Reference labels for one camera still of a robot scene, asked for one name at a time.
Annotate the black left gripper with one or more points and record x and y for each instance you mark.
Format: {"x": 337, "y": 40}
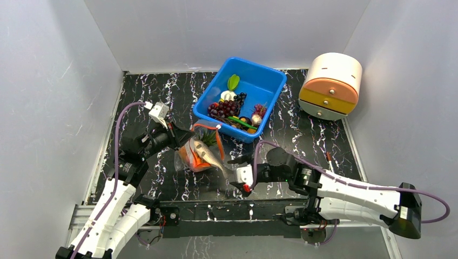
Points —
{"x": 177, "y": 137}

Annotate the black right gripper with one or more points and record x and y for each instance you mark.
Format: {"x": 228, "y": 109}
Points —
{"x": 255, "y": 168}

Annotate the toy fish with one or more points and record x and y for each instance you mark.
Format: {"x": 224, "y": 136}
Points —
{"x": 208, "y": 156}

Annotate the toy peach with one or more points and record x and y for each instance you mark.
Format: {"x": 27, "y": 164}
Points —
{"x": 192, "y": 160}

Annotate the clear zip top bag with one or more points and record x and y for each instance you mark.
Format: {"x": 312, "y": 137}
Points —
{"x": 197, "y": 128}

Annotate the toy pineapple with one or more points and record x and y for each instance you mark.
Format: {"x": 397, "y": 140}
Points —
{"x": 208, "y": 137}

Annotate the green toy starfruit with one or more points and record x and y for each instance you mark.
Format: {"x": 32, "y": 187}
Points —
{"x": 233, "y": 82}

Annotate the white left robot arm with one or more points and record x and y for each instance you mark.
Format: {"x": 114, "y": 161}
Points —
{"x": 107, "y": 230}

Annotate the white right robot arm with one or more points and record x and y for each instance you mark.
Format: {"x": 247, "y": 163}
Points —
{"x": 330, "y": 197}

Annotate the green toy chili pepper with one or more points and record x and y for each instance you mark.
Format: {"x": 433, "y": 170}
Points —
{"x": 243, "y": 123}

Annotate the toy garlic bulb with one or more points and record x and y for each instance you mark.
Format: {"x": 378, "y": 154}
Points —
{"x": 256, "y": 120}

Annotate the dark red grape bunch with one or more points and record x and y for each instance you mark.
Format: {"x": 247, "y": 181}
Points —
{"x": 224, "y": 109}

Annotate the light red grape bunch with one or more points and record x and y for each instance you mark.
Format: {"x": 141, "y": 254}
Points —
{"x": 260, "y": 110}

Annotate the white toy mushroom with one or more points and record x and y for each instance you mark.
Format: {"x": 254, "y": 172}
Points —
{"x": 227, "y": 95}

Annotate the black grape bunch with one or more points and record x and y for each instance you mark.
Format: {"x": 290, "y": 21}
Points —
{"x": 239, "y": 99}

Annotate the red pen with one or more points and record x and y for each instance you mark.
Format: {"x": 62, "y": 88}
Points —
{"x": 330, "y": 162}

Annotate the blue plastic bin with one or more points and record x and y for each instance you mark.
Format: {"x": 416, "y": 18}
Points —
{"x": 262, "y": 85}

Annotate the round drawer cabinet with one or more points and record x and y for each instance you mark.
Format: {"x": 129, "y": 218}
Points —
{"x": 331, "y": 88}

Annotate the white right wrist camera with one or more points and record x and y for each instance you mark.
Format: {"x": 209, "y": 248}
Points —
{"x": 244, "y": 174}

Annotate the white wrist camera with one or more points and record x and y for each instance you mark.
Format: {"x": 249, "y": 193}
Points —
{"x": 244, "y": 174}
{"x": 158, "y": 112}

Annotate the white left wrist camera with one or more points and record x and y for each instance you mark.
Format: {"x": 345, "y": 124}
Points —
{"x": 158, "y": 112}

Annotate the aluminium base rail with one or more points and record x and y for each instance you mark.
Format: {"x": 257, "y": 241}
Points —
{"x": 271, "y": 217}

